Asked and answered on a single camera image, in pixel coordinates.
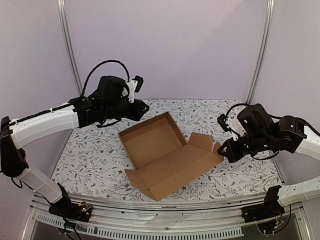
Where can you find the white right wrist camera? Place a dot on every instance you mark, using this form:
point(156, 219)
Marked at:
point(232, 126)

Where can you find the right rear aluminium frame post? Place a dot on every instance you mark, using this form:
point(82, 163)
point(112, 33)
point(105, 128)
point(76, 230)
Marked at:
point(262, 50)

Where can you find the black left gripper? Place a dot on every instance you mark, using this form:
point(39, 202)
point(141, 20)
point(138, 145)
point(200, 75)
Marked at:
point(137, 114)

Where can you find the left rear aluminium frame post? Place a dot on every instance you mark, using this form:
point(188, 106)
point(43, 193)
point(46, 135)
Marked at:
point(62, 11)

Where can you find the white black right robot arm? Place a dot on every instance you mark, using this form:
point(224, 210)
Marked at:
point(257, 131)

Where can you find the floral patterned table mat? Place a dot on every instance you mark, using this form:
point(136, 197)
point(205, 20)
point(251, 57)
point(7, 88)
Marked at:
point(93, 161)

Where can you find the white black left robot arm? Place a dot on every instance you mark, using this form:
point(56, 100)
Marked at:
point(114, 99)

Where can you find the brown cardboard box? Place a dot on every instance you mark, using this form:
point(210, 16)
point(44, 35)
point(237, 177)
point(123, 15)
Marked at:
point(163, 159)

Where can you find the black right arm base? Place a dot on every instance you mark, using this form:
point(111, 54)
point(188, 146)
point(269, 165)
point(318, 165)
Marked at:
point(268, 209)

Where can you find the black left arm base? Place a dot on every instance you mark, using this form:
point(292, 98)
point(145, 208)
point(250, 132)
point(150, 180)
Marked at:
point(66, 208)

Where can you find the front aluminium rail frame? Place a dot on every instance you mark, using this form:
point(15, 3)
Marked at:
point(115, 219)

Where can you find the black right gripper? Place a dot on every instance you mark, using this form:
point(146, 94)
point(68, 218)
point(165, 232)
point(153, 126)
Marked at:
point(231, 150)

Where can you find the aluminium frame post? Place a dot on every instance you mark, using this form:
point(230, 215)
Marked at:
point(262, 50)
point(62, 11)

